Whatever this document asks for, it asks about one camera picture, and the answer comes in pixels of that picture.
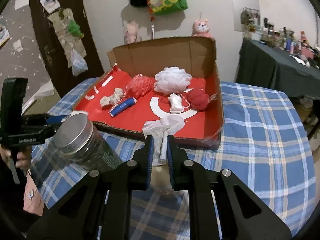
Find brown paper on door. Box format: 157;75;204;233
47;8;87;68

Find open cardboard box red liner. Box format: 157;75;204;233
73;36;224;149

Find blue fabric roll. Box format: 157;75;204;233
110;97;137;117

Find white mesh cloth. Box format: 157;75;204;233
142;115;185;166

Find portrait photo on wall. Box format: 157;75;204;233
0;24;10;47

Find dark green table cover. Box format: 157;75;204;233
235;38;320;100

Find white mesh bath pouf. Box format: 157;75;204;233
153;67;193;95

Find pink pig plush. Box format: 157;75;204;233
124;21;138;44

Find white lace scrunchie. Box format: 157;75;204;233
100;87;124;107

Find pink fox plush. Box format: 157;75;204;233
193;19;213;39

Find red mesh bath pouf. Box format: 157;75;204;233
125;74;153;99

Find white plastic bag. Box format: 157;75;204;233
71;49;88;77

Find red knitted ball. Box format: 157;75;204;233
185;88;209;111

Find wall mirror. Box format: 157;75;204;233
228;0;262;33

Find picture on door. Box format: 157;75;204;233
40;0;61;14

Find person's left hand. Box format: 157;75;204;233
1;146;32;170

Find dark brown door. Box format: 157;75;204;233
29;0;104;96

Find blue plaid tablecloth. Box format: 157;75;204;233
28;77;317;240

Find small jar golden contents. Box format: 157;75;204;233
150;164;174;196

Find large jar dark contents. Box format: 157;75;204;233
53;113;123;172

